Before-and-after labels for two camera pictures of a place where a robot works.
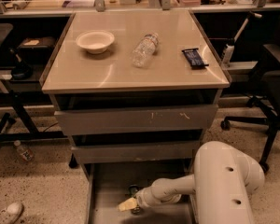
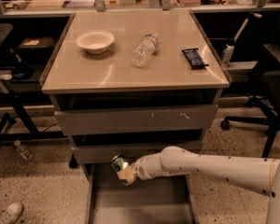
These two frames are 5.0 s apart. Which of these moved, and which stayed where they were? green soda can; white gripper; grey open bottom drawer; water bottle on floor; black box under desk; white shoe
Moved: green soda can; white gripper
Stayed: white shoe; water bottle on floor; grey open bottom drawer; black box under desk
